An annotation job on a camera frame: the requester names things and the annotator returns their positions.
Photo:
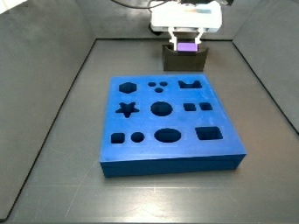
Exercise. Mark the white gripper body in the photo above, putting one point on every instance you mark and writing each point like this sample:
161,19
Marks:
187,17

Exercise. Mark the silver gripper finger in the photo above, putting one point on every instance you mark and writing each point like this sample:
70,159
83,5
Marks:
198,38
174,39

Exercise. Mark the purple double-square block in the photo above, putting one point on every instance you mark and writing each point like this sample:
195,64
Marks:
187,47

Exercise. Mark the blue foam shape board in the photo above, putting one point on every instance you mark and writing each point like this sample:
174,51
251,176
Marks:
166,127

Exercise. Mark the black curved holder stand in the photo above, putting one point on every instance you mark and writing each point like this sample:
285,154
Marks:
183,61

